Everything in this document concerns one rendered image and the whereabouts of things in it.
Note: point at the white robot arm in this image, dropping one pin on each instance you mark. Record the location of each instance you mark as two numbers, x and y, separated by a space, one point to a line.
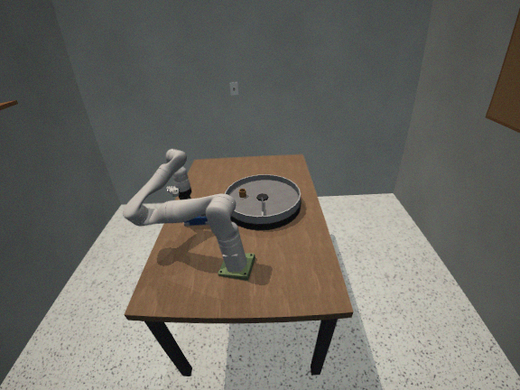
218 209

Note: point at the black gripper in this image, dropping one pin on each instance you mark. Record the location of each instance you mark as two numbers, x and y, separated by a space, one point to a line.
186 193

